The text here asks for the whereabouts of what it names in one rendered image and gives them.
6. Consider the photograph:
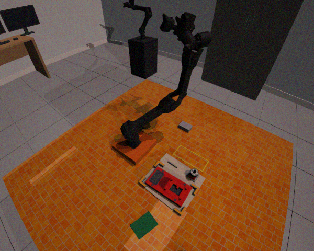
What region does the dark green rectangular mat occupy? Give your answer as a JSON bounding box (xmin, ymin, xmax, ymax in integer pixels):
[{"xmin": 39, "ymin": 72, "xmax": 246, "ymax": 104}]
[{"xmin": 130, "ymin": 211, "xmax": 158, "ymax": 239}]

